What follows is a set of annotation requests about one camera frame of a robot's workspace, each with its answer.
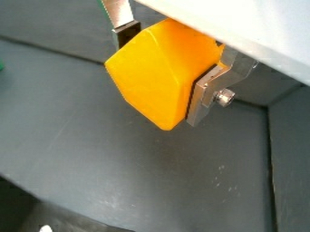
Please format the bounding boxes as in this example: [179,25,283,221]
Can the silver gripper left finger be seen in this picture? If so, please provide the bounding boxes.
[100,0,140,49]

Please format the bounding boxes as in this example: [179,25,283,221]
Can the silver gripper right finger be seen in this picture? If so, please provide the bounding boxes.
[186,46,259,126]

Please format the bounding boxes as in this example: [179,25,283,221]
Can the yellow three-prong object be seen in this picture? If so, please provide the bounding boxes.
[106,18,223,131]

